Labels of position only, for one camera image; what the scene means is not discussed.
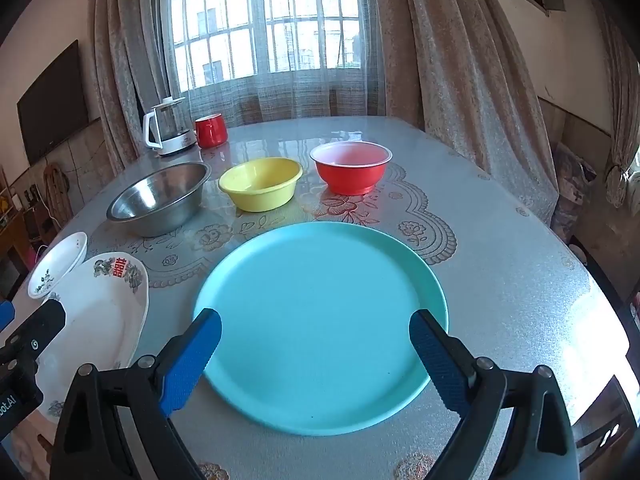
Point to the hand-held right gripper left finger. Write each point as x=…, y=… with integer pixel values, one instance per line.
x=192, y=360

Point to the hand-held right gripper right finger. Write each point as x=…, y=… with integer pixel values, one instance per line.
x=440, y=360

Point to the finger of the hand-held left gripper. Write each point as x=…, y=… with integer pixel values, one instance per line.
x=5, y=314
x=37, y=327

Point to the large white floral plate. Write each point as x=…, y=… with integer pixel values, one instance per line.
x=100, y=320

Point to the small white floral bowl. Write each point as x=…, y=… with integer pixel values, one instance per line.
x=57, y=262

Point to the teal plastic plate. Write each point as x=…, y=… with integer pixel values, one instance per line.
x=320, y=310

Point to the stainless steel bowl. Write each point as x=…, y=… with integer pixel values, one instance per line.
x=150, y=200

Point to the yellow plastic bowl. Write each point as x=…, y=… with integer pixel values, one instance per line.
x=260, y=192

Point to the red plastic bowl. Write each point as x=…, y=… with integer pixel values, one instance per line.
x=350, y=177

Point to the wooden cabinet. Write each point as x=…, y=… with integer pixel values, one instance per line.
x=12, y=240

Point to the bamboo folding chair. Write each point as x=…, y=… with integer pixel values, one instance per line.
x=57, y=195

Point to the dark wooden chair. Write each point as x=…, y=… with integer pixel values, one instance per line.
x=605, y=420

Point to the red mug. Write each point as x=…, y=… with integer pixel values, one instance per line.
x=210, y=132

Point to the white electric kettle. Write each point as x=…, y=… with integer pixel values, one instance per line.
x=170, y=130

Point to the sheer white curtain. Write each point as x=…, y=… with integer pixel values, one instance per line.
x=300, y=100

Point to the tied beige curtain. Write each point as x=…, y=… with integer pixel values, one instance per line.
x=620, y=110

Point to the barred window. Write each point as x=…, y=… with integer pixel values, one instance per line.
x=265, y=15

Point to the black wall television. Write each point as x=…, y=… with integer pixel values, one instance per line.
x=52, y=105

